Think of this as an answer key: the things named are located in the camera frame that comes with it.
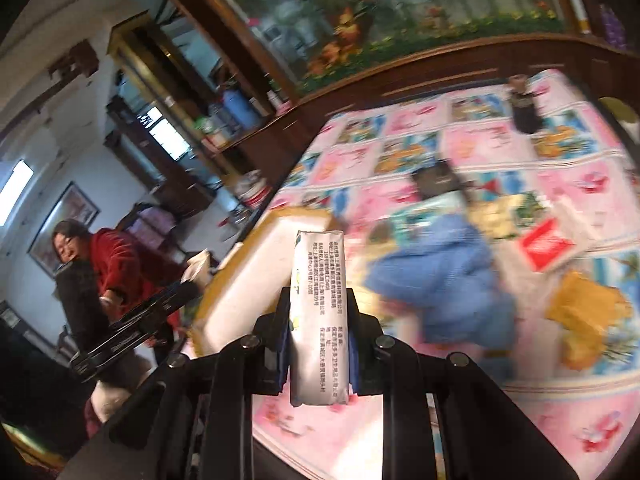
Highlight white printed tissue pack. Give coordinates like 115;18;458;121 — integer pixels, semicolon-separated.
288;231;349;406

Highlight blue knitted cloth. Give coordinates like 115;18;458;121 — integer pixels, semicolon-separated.
363;214;516;351

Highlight red and white snack bag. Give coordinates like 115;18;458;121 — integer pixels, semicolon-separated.
515;202;600;273

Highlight yellow foil snack pack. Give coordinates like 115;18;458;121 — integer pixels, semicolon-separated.
544;270;632;370

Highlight yellow cardboard box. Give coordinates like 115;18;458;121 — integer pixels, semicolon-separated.
189;207;337;358

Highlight person in red jacket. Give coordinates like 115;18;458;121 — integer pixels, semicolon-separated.
52;219;186;352

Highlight teal wet wipes pack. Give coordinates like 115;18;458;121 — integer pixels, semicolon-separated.
390;191;466;246

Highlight white bucket with red band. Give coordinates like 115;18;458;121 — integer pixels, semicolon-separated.
234;170;271;210

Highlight colourful patterned tablecloth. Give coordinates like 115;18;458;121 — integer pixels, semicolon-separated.
270;70;639;479

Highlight dark small toy bag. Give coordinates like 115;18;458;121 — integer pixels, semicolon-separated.
411;159;464;200

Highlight blue water bottle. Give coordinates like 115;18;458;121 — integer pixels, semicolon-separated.
222;89;260;130

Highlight black jar with cork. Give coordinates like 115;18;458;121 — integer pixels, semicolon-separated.
508;74;542;134

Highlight large flower landscape painting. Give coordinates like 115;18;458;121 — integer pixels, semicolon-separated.
224;0;565;93

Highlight purple bottles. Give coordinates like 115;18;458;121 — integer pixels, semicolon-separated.
600;3;627;50

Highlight framed wall picture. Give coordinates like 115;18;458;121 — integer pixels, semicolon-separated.
27;180;101;280

